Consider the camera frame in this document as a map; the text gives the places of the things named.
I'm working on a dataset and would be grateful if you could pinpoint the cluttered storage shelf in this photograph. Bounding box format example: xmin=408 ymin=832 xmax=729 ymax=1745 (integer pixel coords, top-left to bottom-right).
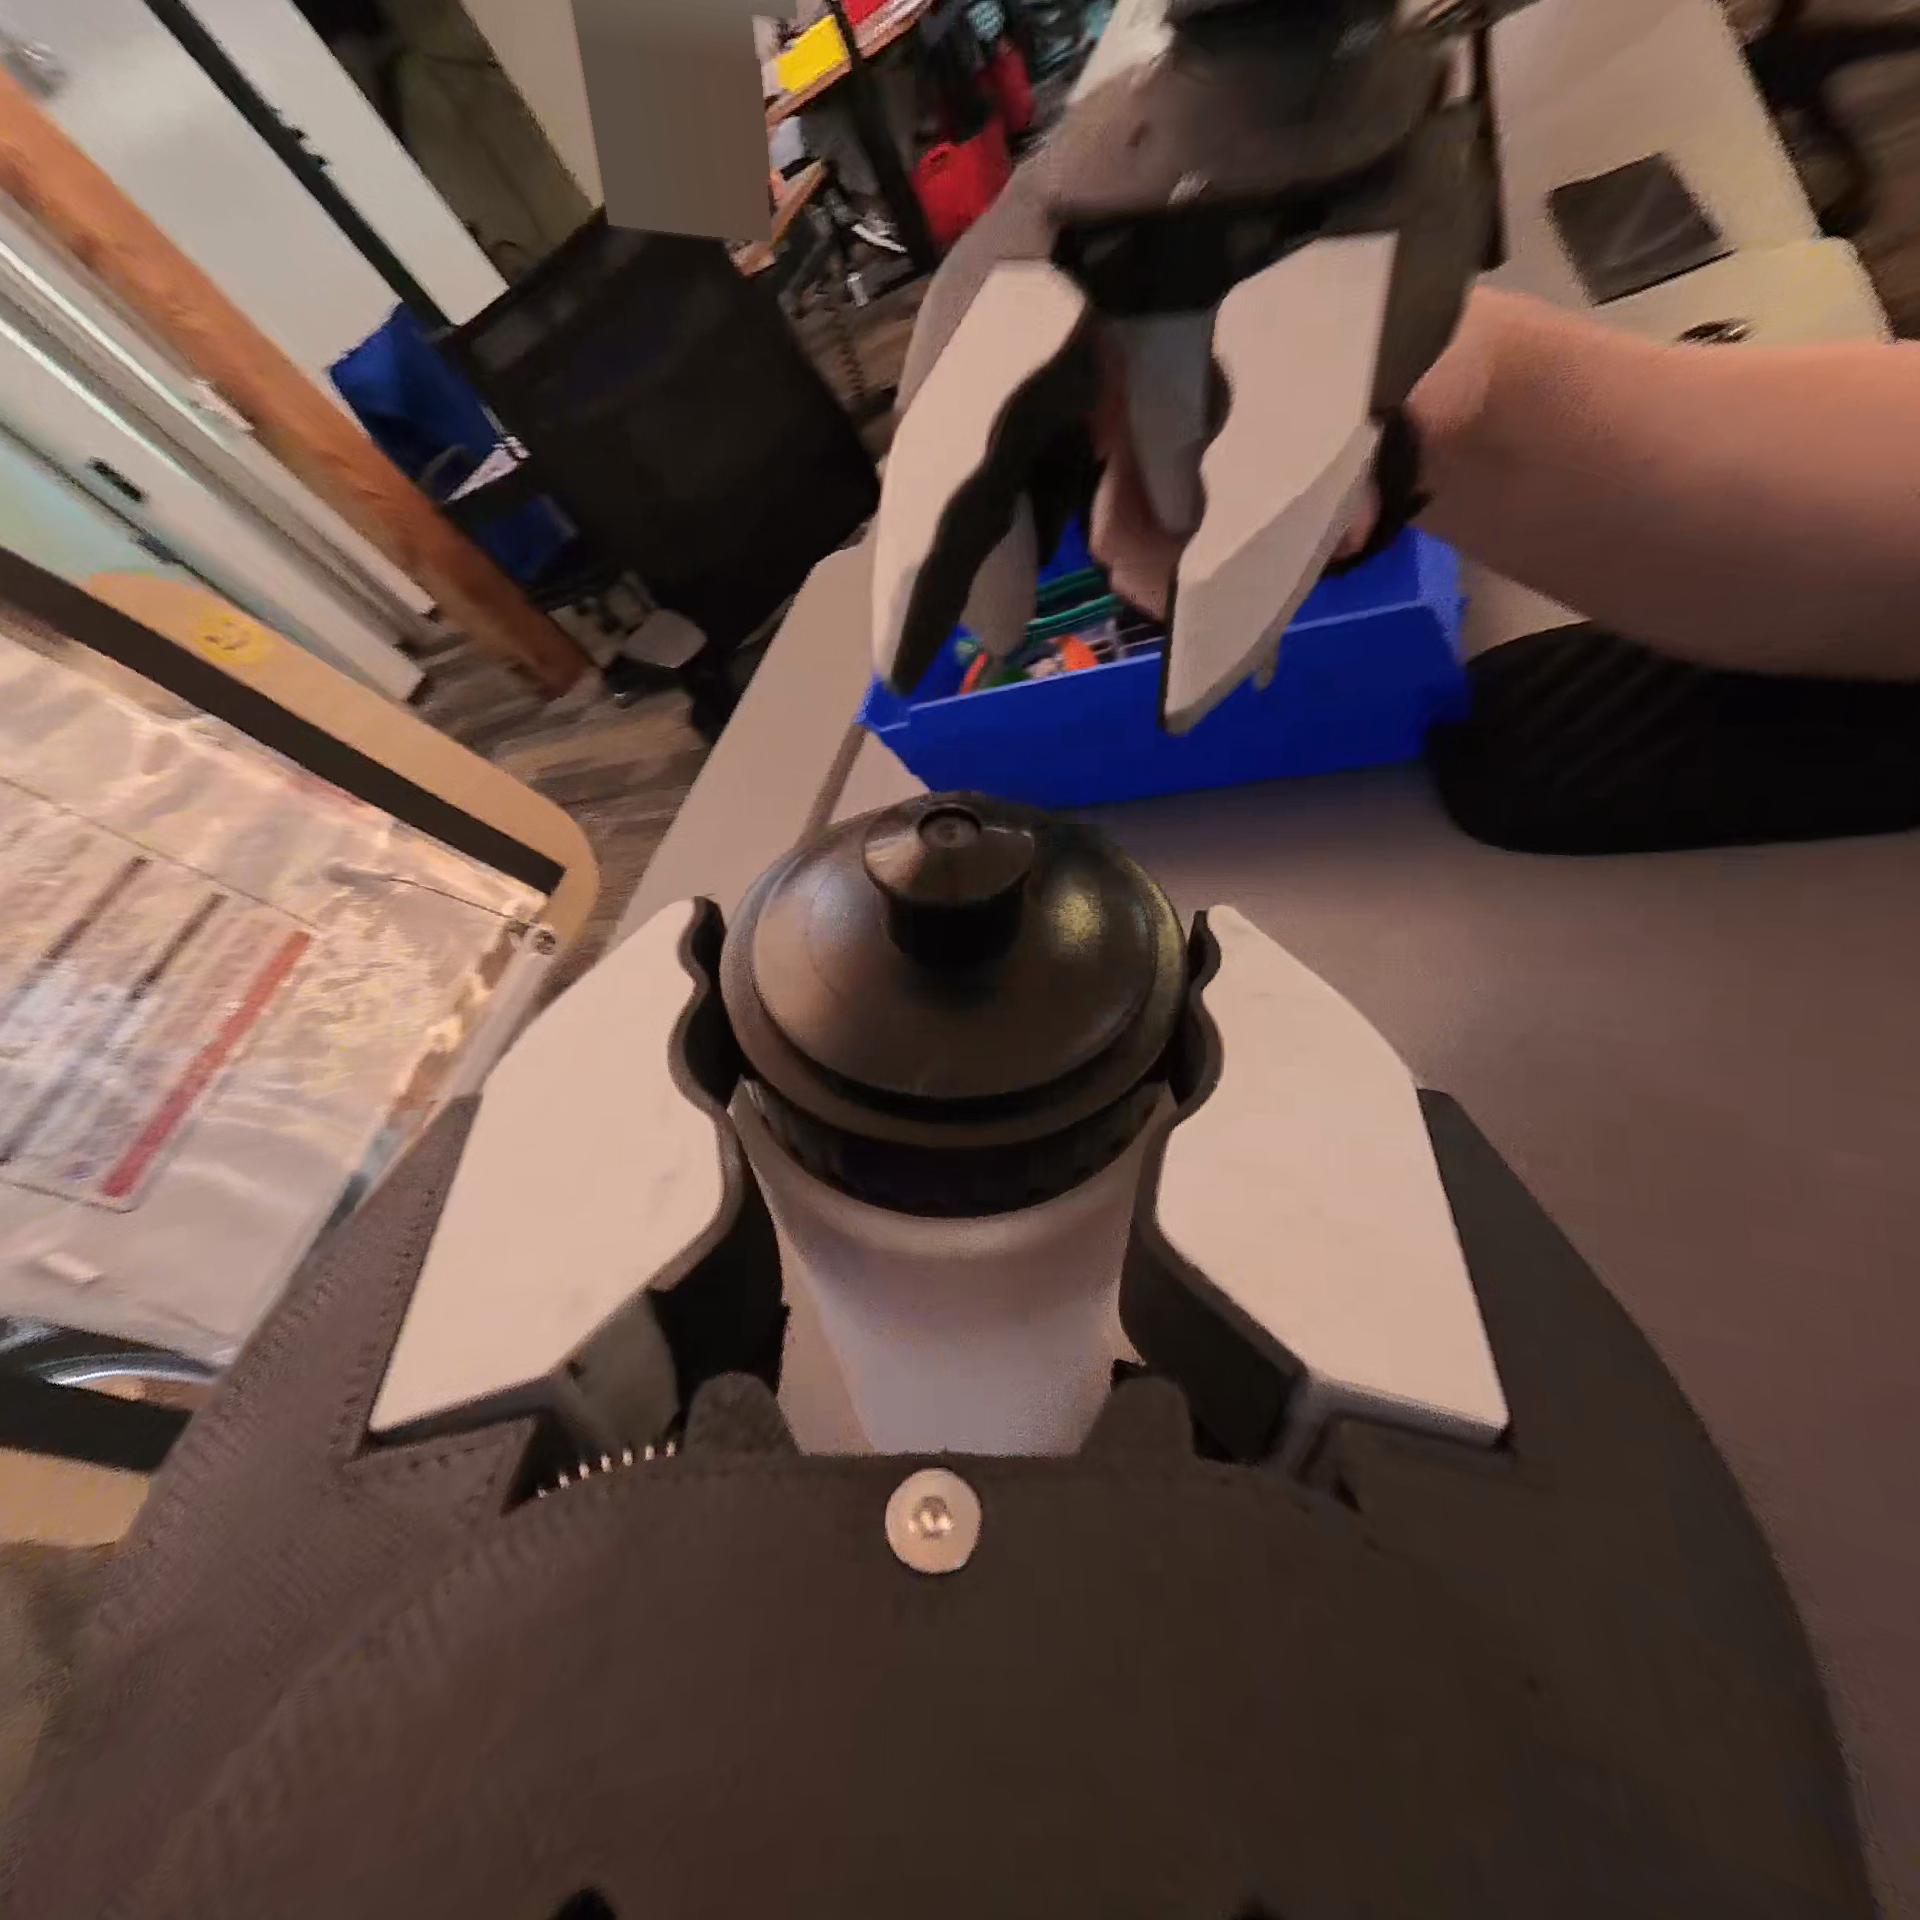
xmin=757 ymin=0 xmax=1052 ymax=279

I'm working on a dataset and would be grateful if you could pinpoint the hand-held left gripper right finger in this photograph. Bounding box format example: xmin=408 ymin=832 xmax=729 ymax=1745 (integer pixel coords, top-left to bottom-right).
xmin=1122 ymin=903 xmax=1509 ymax=1442

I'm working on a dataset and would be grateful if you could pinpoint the wooden support post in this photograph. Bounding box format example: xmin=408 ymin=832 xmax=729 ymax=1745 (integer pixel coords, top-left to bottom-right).
xmin=0 ymin=66 xmax=590 ymax=696

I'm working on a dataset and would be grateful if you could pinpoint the red bag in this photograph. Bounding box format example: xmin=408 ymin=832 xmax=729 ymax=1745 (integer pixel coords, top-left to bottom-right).
xmin=911 ymin=119 xmax=1020 ymax=250

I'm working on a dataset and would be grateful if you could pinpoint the person's right forearm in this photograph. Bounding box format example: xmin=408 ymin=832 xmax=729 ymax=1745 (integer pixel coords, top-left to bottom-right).
xmin=1400 ymin=287 xmax=1920 ymax=684

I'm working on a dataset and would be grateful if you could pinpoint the black instruction sheet board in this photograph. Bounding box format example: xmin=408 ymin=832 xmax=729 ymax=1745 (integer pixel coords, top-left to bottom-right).
xmin=0 ymin=546 xmax=569 ymax=1473

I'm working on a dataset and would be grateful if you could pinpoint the white round container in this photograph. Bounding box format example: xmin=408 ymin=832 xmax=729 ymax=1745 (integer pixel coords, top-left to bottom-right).
xmin=720 ymin=795 xmax=1193 ymax=1460

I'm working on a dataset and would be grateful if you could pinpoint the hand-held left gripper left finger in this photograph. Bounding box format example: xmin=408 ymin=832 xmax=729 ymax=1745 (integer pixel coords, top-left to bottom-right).
xmin=367 ymin=897 xmax=745 ymax=1433

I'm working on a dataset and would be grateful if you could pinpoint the person's right hand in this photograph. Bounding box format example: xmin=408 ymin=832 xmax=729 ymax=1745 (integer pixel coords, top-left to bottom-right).
xmin=1082 ymin=376 xmax=1390 ymax=620

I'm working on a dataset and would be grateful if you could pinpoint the blue plastic bin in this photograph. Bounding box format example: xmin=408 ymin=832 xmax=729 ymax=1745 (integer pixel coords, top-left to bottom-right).
xmin=857 ymin=516 xmax=1471 ymax=811

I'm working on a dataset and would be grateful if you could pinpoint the blue fabric bag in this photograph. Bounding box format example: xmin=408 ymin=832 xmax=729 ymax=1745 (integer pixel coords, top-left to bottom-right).
xmin=329 ymin=306 xmax=578 ymax=578

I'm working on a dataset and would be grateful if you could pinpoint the black office chair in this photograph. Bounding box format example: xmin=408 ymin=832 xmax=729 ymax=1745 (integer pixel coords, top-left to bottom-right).
xmin=457 ymin=225 xmax=881 ymax=707

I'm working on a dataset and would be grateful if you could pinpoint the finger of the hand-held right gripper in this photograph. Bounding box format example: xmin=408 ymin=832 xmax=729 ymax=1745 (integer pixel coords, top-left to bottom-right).
xmin=871 ymin=264 xmax=1096 ymax=700
xmin=1161 ymin=225 xmax=1407 ymax=736

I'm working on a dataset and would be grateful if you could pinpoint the dark grey square pad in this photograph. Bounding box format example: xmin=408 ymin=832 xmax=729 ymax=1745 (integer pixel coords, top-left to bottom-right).
xmin=1544 ymin=151 xmax=1737 ymax=304

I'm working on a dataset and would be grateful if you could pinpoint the orange masking tape roll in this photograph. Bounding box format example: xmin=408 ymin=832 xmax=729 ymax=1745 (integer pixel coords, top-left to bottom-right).
xmin=959 ymin=633 xmax=1113 ymax=693

